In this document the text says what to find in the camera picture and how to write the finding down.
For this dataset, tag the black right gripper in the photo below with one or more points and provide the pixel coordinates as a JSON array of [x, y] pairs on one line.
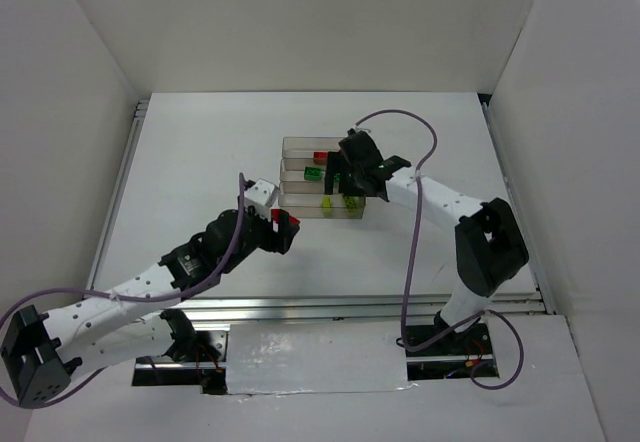
[[345, 171]]

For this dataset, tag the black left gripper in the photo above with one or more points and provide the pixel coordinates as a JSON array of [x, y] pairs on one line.
[[279, 237]]

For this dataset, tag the lime and red lego block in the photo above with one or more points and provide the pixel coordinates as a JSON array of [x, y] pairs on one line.
[[281, 216]]

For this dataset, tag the lime lego brick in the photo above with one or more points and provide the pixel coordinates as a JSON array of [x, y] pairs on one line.
[[352, 204]]

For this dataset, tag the green rounded lego half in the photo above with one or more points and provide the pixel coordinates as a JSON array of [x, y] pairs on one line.
[[313, 174]]

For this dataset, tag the red and green lego piece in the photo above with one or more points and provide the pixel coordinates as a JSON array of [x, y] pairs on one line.
[[320, 158]]

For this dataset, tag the lime and green rounded lego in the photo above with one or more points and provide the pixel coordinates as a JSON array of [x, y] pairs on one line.
[[326, 204]]

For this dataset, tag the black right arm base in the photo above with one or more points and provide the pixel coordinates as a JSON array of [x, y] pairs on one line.
[[474, 342]]

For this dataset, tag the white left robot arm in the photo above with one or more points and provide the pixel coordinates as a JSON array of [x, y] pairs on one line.
[[45, 352]]

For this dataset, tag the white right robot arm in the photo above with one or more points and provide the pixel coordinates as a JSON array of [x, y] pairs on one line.
[[489, 245]]

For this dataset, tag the white foam board cover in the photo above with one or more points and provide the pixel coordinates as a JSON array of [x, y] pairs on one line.
[[331, 357]]

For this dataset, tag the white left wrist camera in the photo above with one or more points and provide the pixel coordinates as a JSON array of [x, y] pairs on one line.
[[261, 197]]

